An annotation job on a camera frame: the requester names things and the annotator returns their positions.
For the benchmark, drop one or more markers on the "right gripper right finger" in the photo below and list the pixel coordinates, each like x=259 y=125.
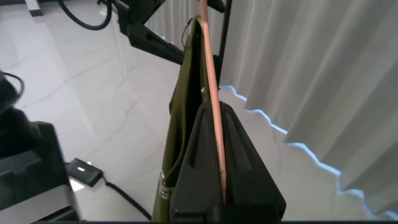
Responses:
x=248 y=186

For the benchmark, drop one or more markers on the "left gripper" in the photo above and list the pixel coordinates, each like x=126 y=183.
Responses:
x=136 y=12

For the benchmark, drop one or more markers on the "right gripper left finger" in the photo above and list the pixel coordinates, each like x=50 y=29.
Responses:
x=196 y=180

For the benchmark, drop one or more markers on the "green long-sleeved shirt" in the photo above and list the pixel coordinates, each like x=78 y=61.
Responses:
x=186 y=93

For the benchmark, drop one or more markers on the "pink clothes hanger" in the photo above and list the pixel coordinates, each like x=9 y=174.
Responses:
x=214 y=93

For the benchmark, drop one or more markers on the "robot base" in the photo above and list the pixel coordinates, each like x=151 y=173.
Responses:
x=28 y=155

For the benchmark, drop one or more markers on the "black power adapter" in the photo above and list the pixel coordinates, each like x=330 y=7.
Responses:
x=84 y=171

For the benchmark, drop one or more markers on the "white curtain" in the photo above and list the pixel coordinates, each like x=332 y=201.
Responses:
x=311 y=62

